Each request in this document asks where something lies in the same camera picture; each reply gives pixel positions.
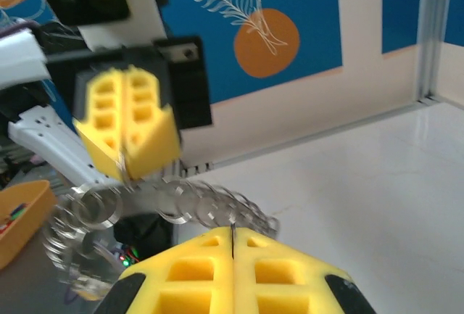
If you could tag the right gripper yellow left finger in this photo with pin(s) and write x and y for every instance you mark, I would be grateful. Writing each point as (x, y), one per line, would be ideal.
(174, 292)

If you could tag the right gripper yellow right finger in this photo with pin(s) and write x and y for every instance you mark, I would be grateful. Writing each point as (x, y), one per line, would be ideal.
(297, 292)

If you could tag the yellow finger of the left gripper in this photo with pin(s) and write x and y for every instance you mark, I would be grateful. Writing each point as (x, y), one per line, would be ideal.
(152, 140)
(90, 129)

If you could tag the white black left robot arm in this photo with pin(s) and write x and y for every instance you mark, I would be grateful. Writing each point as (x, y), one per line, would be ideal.
(47, 136)

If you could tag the black controller box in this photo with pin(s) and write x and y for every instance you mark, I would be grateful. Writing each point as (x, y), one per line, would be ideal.
(145, 234)

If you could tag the orange plastic tray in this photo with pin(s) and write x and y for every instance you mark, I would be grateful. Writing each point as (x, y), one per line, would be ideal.
(32, 219)

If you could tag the aluminium side rail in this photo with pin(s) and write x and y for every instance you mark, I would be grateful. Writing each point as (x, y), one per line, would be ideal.
(326, 131)

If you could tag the aluminium frame post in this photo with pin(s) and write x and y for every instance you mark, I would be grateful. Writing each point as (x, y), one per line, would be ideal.
(433, 31)

